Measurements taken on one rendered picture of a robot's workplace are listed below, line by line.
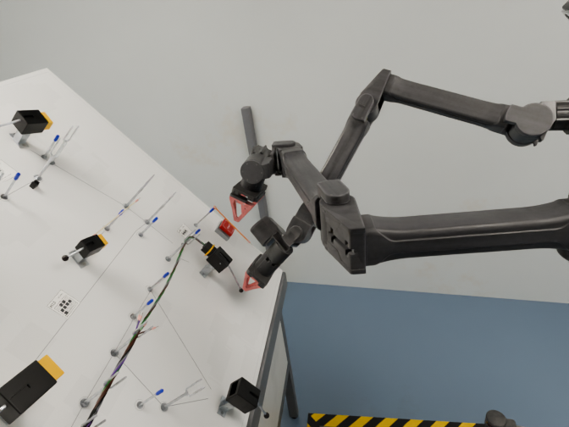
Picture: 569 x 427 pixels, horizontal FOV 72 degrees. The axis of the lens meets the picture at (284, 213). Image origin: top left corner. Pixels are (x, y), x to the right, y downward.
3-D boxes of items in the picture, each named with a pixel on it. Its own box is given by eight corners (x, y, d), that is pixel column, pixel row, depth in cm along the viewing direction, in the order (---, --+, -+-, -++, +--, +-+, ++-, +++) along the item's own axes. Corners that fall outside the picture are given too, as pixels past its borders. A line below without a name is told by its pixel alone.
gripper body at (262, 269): (245, 274, 109) (259, 257, 105) (256, 257, 118) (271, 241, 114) (262, 289, 109) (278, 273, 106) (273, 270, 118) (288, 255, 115)
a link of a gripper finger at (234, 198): (221, 219, 104) (231, 188, 100) (232, 208, 110) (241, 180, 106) (244, 230, 103) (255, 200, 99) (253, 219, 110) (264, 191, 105)
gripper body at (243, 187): (229, 193, 100) (238, 168, 97) (245, 180, 109) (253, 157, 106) (252, 204, 99) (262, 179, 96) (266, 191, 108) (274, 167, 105)
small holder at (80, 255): (46, 262, 85) (60, 244, 82) (80, 247, 93) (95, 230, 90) (58, 279, 85) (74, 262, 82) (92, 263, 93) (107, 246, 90)
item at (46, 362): (28, 369, 65) (35, 363, 64) (39, 361, 67) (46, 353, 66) (46, 389, 65) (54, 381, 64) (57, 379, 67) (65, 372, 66)
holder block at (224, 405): (248, 435, 96) (276, 421, 92) (210, 408, 93) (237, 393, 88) (252, 417, 100) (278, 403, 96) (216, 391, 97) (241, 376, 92)
